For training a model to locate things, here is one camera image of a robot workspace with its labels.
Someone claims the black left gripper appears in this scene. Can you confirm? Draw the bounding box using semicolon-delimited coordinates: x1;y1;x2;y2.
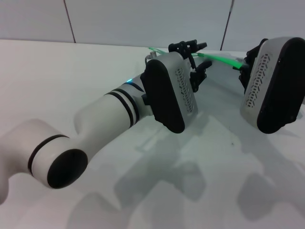
168;40;213;93

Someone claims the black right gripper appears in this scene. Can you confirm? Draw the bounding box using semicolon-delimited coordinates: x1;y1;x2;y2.
238;39;268;94

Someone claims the clear green-zip document bag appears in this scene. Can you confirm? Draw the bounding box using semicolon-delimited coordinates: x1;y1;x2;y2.
148;46;248;79

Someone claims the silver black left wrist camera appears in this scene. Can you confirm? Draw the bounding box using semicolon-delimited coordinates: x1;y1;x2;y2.
142;52;199;134

